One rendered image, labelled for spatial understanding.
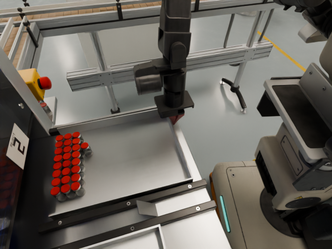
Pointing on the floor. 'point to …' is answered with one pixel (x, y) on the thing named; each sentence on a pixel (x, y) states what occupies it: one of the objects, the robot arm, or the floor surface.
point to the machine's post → (27, 96)
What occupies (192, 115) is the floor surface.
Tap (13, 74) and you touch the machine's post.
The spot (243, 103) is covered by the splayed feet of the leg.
